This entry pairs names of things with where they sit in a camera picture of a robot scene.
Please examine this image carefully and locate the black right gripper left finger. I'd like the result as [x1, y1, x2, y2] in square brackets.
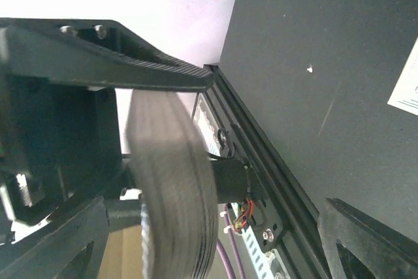
[1, 197, 109, 278]

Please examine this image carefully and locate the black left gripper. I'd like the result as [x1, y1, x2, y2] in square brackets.
[1, 18, 214, 225]

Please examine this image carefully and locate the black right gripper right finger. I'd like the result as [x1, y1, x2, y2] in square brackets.
[318, 198, 417, 278]

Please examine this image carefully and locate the blue playing card deck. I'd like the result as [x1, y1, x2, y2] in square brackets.
[126, 90, 218, 278]

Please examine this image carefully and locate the white card box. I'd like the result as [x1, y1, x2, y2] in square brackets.
[387, 40, 418, 116]

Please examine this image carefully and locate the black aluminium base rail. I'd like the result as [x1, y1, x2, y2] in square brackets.
[193, 65, 330, 278]

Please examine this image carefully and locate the white slotted cable duct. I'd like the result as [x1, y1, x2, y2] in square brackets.
[242, 227, 287, 279]

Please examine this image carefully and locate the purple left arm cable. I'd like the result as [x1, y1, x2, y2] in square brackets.
[215, 203, 248, 279]

